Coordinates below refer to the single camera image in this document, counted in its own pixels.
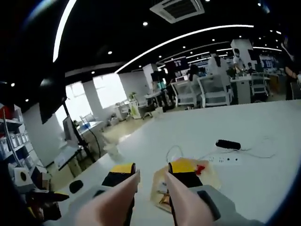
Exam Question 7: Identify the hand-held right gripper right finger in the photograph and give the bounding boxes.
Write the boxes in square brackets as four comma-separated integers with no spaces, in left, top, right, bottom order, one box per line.
[167,161,263,226]

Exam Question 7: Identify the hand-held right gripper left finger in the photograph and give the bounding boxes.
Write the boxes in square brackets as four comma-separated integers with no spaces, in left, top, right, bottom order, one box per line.
[69,161,137,213]

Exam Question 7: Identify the small red candy packet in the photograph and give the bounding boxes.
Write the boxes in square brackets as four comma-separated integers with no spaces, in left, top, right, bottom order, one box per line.
[194,164,206,176]

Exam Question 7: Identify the pale pink food tongs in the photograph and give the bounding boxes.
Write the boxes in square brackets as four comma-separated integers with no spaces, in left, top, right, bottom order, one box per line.
[74,169,223,226]

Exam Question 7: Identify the cream hexagonal container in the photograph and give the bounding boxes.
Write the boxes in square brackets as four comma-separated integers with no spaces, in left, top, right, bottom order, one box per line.
[150,158,222,208]

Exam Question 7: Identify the white paper cup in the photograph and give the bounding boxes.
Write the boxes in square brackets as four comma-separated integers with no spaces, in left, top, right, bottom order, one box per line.
[103,137,119,157]

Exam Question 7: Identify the black oval case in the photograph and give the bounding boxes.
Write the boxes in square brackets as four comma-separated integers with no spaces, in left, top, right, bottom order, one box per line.
[69,180,84,193]

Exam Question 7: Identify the white power strip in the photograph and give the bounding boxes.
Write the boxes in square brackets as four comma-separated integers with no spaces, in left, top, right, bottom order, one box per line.
[204,154,243,165]

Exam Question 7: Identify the metal storage shelf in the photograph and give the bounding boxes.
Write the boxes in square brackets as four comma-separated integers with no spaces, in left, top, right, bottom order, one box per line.
[0,103,45,170]

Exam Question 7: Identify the black oblong device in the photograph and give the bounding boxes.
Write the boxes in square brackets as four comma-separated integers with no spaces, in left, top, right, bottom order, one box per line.
[215,139,242,150]

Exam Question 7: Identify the computer monitor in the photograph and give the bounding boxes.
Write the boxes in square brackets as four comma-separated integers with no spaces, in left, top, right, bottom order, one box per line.
[62,116,79,146]

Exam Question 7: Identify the white rolling cabinet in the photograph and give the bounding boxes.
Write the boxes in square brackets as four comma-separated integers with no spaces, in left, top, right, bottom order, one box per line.
[128,98,145,120]

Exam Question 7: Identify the large black display screen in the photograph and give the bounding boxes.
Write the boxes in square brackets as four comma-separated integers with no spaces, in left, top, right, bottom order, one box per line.
[39,77,68,125]

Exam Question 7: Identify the white mesh office chair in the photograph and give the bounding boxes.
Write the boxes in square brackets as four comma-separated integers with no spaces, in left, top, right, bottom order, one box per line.
[250,73,271,97]
[170,81,200,108]
[197,76,233,108]

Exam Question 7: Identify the hanging dark display screen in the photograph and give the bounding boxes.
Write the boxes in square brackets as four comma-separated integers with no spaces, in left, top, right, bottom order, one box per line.
[164,58,188,73]

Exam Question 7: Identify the curved ceiling light strip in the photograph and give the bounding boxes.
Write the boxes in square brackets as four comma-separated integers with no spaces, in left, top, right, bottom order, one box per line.
[52,0,78,63]
[116,24,255,73]

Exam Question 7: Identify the ceiling air conditioner vent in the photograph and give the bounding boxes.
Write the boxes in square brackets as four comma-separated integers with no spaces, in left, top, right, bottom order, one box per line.
[150,0,206,24]

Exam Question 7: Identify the thin white cable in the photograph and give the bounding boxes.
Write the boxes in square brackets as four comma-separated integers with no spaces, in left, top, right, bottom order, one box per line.
[166,145,186,163]

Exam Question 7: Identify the white looped cable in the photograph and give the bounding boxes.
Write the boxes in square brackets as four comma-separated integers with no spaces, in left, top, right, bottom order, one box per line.
[239,135,276,159]

